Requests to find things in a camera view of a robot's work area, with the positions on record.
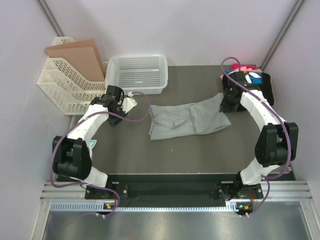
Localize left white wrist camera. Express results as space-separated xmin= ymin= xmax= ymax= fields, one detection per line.
xmin=121 ymin=91 xmax=137 ymax=113

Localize grey t shirt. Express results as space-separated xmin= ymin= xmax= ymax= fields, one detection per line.
xmin=149 ymin=93 xmax=231 ymax=141

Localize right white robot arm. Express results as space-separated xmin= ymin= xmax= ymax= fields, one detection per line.
xmin=217 ymin=70 xmax=299 ymax=201

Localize black folded flower t shirt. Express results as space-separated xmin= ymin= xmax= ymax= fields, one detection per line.
xmin=226 ymin=70 xmax=275 ymax=106

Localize white perforated plastic basket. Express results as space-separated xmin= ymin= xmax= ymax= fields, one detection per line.
xmin=105 ymin=54 xmax=169 ymax=95

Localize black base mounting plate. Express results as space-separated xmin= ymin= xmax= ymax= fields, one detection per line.
xmin=80 ymin=173 xmax=264 ymax=207

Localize cream perforated file organizer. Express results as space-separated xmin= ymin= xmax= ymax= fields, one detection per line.
xmin=37 ymin=37 xmax=106 ymax=115

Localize brown cardboard folder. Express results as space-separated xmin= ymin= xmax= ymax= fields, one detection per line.
xmin=44 ymin=39 xmax=106 ymax=82

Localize teal cat ear headphones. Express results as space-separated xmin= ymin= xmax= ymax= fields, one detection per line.
xmin=89 ymin=139 xmax=97 ymax=150

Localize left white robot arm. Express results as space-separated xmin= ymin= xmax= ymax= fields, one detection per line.
xmin=50 ymin=85 xmax=137 ymax=200

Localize pink folded t shirt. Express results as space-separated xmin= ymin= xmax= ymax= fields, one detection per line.
xmin=231 ymin=63 xmax=262 ymax=73

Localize grey slotted cable duct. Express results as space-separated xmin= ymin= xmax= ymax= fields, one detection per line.
xmin=50 ymin=201 xmax=250 ymax=213

